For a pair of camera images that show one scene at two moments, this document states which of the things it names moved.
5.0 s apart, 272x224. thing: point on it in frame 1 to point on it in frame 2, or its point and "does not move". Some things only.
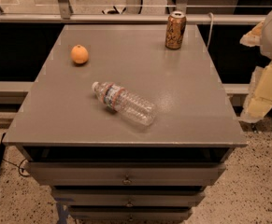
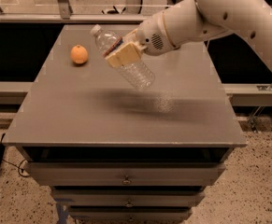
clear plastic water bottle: [125, 103] to [138, 72]
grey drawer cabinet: [107, 168] does not move
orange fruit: [79, 54] does not move
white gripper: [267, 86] to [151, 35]
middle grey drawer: [128, 197] does not move
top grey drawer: [127, 174] does not move
